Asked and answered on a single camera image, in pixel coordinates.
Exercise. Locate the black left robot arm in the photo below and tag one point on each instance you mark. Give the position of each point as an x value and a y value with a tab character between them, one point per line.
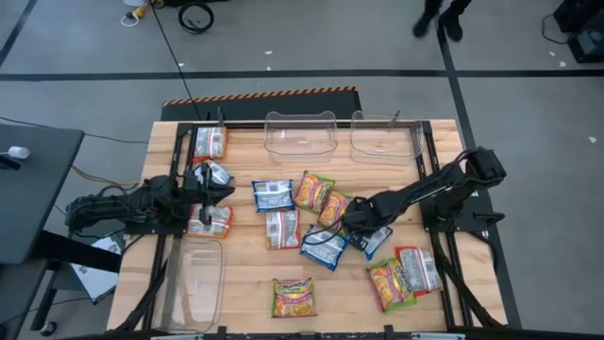
118	208

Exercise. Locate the orange Maruchan ramen packet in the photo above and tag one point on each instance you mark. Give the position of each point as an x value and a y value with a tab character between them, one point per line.
219	224
282	229
420	270
210	143

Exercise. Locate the black desk device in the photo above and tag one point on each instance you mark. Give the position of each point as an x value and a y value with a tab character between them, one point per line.
7	163

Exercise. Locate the clear plastic bin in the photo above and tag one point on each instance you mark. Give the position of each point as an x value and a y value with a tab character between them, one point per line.
300	141
384	141
189	288

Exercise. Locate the black equipment case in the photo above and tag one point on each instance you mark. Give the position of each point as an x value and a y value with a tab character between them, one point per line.
587	42

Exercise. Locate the black desk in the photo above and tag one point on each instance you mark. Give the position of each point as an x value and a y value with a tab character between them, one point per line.
33	198

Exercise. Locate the white papers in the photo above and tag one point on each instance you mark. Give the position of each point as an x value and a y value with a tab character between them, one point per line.
94	278

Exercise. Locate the small white device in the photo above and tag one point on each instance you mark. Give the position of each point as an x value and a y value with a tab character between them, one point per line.
19	152

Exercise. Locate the black hazard-striped floor mat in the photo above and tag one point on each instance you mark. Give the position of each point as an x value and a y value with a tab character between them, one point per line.
283	106

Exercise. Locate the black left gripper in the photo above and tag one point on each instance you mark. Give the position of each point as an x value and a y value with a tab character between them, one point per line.
191	189

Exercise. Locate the green Maruchan ramen packet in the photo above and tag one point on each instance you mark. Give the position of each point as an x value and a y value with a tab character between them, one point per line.
390	285
311	191
332	210
293	297

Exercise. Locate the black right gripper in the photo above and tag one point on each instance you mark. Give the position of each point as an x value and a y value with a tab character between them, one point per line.
368	212

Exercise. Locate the black aluminium table frame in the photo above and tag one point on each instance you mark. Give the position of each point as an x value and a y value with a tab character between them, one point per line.
427	141

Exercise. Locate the blue Maruchan ramen packet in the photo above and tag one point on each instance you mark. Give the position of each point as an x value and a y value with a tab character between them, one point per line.
222	175
273	194
380	238
323	248

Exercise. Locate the yellow and white plug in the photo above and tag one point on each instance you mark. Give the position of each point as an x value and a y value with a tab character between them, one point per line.
139	10

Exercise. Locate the person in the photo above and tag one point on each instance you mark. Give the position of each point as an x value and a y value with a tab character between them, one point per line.
453	23

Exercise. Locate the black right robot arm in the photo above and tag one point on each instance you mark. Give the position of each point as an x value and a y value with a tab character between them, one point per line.
424	186

